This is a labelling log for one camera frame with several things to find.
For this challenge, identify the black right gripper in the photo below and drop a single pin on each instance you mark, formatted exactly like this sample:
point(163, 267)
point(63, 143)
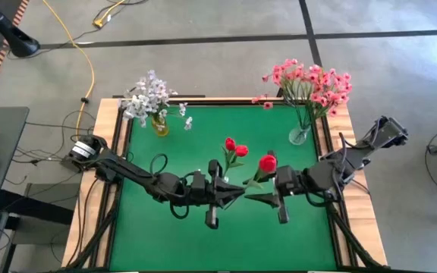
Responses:
point(287, 191)

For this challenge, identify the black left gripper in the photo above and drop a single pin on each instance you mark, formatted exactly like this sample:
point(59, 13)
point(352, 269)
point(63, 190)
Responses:
point(213, 197)

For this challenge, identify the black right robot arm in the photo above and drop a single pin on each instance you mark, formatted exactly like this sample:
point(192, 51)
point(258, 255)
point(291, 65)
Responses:
point(359, 155)

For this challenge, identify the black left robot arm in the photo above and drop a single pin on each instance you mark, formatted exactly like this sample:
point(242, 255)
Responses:
point(127, 170)

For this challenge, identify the bulbous textured clear vase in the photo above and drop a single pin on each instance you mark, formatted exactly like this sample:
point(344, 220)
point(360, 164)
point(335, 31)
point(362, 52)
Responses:
point(299, 136)

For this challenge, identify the yellow glass vase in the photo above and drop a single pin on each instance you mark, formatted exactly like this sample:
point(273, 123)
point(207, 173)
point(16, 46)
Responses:
point(161, 129)

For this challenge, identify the green table mat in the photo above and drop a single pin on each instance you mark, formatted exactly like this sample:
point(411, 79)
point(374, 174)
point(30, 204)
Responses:
point(165, 242)

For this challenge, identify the black power adapter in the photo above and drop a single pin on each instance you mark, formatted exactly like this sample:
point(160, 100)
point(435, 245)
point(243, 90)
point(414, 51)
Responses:
point(66, 165)

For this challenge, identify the dark grey desk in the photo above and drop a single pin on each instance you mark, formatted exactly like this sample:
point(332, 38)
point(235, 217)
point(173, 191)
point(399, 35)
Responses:
point(2, 163)

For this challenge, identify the black stand base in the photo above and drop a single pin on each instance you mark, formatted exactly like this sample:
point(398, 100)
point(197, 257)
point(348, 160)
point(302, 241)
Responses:
point(17, 39)

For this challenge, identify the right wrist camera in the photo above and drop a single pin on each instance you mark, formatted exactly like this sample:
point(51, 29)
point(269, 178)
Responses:
point(287, 175)

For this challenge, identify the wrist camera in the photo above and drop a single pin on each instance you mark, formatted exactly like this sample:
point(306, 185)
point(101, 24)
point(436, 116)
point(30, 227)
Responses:
point(198, 180)
point(287, 175)

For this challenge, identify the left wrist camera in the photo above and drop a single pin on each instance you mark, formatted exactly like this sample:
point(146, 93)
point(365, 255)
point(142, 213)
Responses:
point(198, 180)

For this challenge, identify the black aluminium table frame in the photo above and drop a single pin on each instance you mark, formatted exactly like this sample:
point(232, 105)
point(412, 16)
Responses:
point(338, 235)

